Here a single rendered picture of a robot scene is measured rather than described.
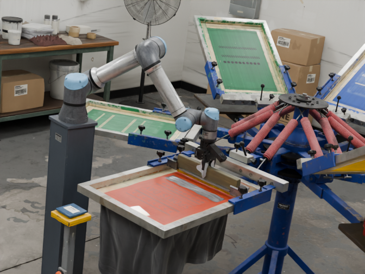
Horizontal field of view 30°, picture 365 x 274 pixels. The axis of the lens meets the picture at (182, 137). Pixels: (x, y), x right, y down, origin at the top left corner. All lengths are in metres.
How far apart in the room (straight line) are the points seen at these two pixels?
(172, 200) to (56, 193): 0.68
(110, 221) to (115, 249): 0.14
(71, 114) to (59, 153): 0.22
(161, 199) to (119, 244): 0.29
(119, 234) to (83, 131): 0.58
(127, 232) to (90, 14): 4.81
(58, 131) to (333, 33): 4.74
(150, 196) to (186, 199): 0.18
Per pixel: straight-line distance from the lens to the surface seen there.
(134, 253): 3.28
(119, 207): 3.12
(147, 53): 3.31
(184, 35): 8.99
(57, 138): 3.56
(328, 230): 5.63
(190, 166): 3.58
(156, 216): 3.14
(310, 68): 7.57
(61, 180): 3.59
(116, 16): 8.06
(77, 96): 3.47
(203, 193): 3.43
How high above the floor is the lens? 2.31
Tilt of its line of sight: 19 degrees down
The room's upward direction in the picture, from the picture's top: 7 degrees clockwise
